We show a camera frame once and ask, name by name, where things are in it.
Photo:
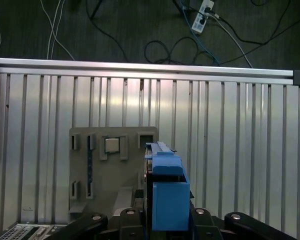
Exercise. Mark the hard disk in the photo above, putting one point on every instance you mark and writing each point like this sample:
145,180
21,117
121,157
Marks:
170,200

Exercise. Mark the silver CPU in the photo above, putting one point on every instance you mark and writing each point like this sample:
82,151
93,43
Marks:
112,145

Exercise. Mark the black PC case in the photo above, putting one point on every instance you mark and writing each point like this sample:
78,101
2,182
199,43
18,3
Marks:
20,232

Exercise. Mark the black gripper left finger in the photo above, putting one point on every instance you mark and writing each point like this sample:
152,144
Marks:
132,225

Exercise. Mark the white power strip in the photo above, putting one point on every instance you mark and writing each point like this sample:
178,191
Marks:
202,17

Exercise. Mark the grey parts rack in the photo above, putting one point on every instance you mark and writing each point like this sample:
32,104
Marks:
115,175

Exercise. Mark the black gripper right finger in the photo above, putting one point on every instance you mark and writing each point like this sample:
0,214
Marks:
202,225

